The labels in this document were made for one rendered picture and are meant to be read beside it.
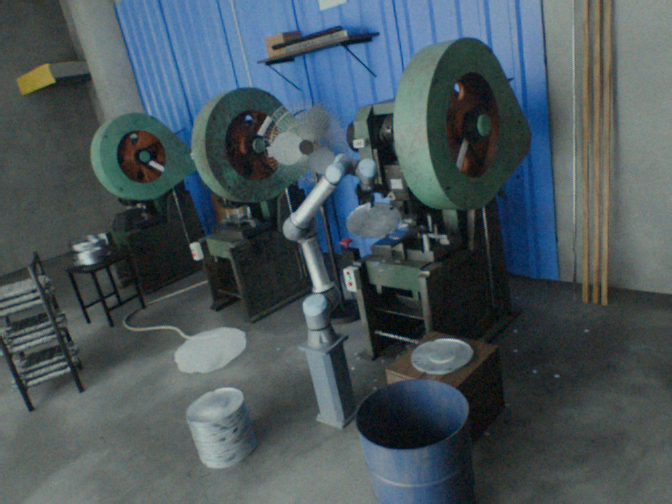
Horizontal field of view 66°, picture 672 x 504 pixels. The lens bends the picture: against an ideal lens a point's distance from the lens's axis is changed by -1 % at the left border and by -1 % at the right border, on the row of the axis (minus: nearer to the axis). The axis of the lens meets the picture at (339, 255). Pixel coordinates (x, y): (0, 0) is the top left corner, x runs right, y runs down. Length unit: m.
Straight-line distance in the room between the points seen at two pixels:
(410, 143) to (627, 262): 1.98
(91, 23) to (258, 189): 4.16
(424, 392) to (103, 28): 6.34
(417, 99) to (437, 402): 1.29
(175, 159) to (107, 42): 2.42
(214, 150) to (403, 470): 2.53
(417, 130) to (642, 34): 1.64
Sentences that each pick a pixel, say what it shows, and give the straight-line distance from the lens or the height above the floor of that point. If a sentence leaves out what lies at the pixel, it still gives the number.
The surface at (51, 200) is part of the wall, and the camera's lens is 8.80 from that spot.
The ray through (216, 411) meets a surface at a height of 0.27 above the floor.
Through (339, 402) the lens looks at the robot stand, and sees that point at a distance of 2.76.
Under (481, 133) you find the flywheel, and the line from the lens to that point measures 2.65.
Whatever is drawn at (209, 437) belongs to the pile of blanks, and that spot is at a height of 0.19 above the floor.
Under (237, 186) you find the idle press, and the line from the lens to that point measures 3.82.
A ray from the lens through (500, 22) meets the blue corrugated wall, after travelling 3.85.
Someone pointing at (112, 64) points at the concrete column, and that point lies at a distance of 7.51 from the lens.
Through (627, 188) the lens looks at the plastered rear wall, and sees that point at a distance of 3.74.
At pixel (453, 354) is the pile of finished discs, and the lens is 2.55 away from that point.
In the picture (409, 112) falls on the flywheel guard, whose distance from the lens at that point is 2.42.
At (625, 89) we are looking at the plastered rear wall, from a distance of 3.63.
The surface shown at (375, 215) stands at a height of 0.97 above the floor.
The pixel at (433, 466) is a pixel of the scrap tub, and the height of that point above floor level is 0.39.
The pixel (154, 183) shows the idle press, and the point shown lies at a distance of 5.44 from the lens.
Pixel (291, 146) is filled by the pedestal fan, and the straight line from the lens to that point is 3.56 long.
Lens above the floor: 1.67
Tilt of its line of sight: 18 degrees down
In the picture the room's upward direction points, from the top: 12 degrees counter-clockwise
